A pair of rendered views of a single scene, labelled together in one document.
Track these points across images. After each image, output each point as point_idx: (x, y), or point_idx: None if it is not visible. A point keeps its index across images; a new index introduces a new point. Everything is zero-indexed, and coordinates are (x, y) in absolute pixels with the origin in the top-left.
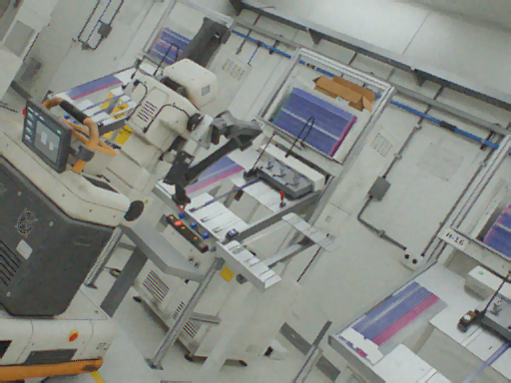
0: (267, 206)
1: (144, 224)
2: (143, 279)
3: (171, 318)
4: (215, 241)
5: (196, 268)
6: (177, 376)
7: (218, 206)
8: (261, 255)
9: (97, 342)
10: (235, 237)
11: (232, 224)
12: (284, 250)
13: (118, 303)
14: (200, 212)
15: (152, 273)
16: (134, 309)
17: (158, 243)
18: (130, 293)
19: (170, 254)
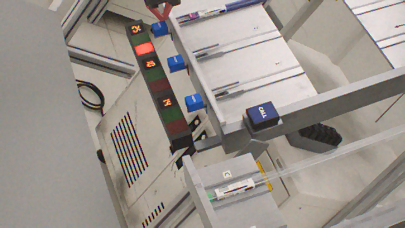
0: (382, 49)
1: (39, 50)
2: (112, 126)
3: (139, 227)
4: (215, 124)
5: (112, 218)
6: None
7: (257, 21)
8: (366, 121)
9: None
10: (265, 130)
11: (275, 82)
12: (386, 209)
13: None
14: (207, 30)
15: (128, 120)
16: None
17: (30, 122)
18: (95, 141)
19: (43, 167)
